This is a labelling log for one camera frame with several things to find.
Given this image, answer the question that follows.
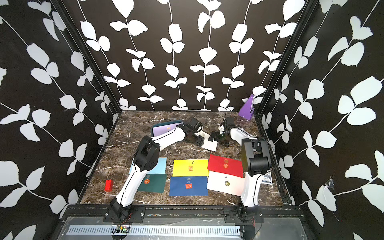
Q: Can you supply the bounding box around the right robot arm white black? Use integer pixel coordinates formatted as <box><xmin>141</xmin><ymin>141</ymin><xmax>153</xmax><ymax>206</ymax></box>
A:
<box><xmin>209</xmin><ymin>118</ymin><xmax>272</xmax><ymax>208</ymax></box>

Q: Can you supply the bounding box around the lavender envelope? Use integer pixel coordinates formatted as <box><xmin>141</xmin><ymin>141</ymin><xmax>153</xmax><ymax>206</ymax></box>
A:
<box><xmin>152</xmin><ymin>123</ymin><xmax>180</xmax><ymax>137</ymax></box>

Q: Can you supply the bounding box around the small electronics board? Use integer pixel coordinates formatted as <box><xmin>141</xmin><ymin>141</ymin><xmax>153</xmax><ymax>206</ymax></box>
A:
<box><xmin>111</xmin><ymin>225</ymin><xmax>131</xmax><ymax>236</ymax></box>

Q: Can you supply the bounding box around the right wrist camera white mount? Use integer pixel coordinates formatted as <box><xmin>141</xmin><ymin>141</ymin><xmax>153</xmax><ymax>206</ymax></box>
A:
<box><xmin>219</xmin><ymin>125</ymin><xmax>226</xmax><ymax>135</ymax></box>

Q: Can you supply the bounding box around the dark blue sealed envelope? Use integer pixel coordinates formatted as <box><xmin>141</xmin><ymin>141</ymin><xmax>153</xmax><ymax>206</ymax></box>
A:
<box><xmin>169</xmin><ymin>177</ymin><xmax>209</xmax><ymax>197</ymax></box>

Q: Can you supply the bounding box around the yellow sealed envelope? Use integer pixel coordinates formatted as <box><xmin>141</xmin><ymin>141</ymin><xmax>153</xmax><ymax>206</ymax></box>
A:
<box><xmin>173</xmin><ymin>160</ymin><xmax>209</xmax><ymax>177</ymax></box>

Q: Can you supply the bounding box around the white envelope brown seal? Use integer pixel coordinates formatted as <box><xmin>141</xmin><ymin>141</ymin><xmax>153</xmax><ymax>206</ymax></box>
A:
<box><xmin>198</xmin><ymin>131</ymin><xmax>218</xmax><ymax>152</ymax></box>

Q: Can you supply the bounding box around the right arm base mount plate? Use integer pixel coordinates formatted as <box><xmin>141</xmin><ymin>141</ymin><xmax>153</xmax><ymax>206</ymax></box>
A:
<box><xmin>220</xmin><ymin>206</ymin><xmax>264</xmax><ymax>225</ymax></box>

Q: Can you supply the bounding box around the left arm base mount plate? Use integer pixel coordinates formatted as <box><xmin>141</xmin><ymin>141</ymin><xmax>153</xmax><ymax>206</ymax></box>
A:
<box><xmin>103</xmin><ymin>205</ymin><xmax>146</xmax><ymax>224</ymax></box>

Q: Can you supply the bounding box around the small red box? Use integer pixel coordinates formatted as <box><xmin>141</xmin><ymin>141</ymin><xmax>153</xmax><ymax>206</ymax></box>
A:
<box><xmin>105</xmin><ymin>180</ymin><xmax>113</xmax><ymax>192</ymax></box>

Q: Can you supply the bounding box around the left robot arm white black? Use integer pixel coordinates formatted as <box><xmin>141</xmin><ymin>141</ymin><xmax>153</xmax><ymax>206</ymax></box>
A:
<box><xmin>109</xmin><ymin>118</ymin><xmax>205</xmax><ymax>219</ymax></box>

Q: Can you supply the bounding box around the light blue sealed envelope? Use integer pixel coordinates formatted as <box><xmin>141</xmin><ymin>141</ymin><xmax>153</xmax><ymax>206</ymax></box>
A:
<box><xmin>129</xmin><ymin>158</ymin><xmax>167</xmax><ymax>174</ymax></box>

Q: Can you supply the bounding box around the pale pink sealed envelope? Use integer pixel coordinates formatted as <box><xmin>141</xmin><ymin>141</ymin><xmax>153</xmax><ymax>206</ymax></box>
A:
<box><xmin>207</xmin><ymin>171</ymin><xmax>245</xmax><ymax>196</ymax></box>

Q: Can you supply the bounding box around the dark green sealed envelope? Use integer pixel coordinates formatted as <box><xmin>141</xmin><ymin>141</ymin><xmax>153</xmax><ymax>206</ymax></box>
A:
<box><xmin>138</xmin><ymin>174</ymin><xmax>167</xmax><ymax>193</ymax></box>

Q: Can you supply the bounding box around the white perforated rail strip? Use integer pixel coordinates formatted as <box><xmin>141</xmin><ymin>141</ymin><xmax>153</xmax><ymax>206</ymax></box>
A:
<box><xmin>65</xmin><ymin>225</ymin><xmax>242</xmax><ymax>237</ymax></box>

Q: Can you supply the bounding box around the teal plastic storage box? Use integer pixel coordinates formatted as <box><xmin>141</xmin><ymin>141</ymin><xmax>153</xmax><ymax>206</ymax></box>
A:
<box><xmin>151</xmin><ymin>121</ymin><xmax>183</xmax><ymax>137</ymax></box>

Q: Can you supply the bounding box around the purple plastic stand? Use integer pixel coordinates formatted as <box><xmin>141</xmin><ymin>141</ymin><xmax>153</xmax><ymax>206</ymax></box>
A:
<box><xmin>239</xmin><ymin>94</ymin><xmax>255</xmax><ymax>121</ymax></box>

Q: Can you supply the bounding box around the red sealed envelope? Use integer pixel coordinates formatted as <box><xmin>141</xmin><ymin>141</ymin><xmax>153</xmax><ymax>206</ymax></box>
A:
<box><xmin>208</xmin><ymin>155</ymin><xmax>243</xmax><ymax>178</ymax></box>

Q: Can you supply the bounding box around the playing card deck box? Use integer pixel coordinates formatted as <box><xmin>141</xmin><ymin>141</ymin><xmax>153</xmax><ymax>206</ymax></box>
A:
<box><xmin>262</xmin><ymin>171</ymin><xmax>273</xmax><ymax>185</ymax></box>

